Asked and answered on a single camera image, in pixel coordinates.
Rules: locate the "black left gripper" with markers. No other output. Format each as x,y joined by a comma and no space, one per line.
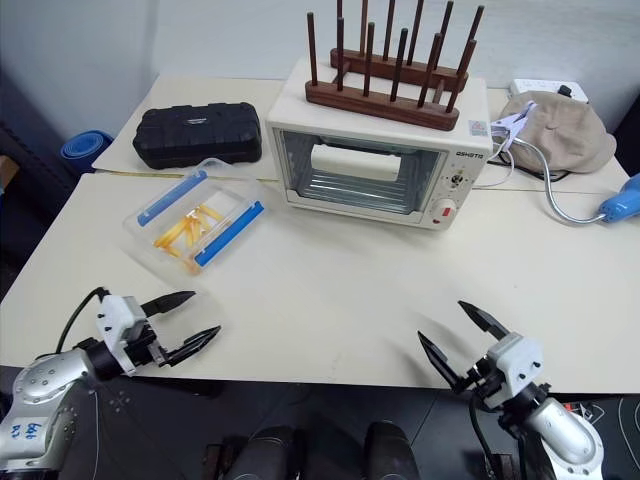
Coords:
146,345

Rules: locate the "white toaster oven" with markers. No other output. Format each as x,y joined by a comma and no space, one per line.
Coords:
380,122

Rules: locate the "yellow french fry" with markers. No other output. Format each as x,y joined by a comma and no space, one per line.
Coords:
210,211
167,239

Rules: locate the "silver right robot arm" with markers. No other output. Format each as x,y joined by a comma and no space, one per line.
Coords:
565,430

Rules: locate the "white lamp clamp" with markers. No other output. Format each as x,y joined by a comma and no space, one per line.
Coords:
515,122

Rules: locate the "blue handheld device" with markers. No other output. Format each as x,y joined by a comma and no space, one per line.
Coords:
622,202

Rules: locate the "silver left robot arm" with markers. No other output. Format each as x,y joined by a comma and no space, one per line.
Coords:
47,385

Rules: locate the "clear plastic container blue clips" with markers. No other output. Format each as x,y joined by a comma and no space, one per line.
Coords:
150,240

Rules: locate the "white power strip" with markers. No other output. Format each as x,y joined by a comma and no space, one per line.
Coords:
537,86

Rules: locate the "dark rounded shape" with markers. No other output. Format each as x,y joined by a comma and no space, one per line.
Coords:
272,452
390,450

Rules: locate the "beige cap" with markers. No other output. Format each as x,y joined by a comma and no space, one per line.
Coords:
560,130

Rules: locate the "blue rolled mat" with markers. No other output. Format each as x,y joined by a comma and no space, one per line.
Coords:
85,146

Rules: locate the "dark wooden peg rack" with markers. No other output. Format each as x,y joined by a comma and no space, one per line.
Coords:
380,100

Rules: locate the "blue container latch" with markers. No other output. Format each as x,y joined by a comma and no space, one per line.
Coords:
230,232
172,196

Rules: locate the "white knob with red label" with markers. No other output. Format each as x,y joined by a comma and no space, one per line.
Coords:
446,210

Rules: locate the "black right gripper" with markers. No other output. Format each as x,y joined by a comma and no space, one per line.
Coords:
486,382

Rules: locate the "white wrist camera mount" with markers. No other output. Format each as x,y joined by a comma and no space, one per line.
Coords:
117,312
517,357

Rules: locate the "printed label sticker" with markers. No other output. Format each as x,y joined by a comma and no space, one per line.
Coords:
477,128

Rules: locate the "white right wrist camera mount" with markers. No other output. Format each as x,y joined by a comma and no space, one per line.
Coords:
517,357

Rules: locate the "black plastic tool case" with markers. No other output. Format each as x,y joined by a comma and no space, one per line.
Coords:
197,132

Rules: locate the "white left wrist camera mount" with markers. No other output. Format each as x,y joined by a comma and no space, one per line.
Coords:
117,312

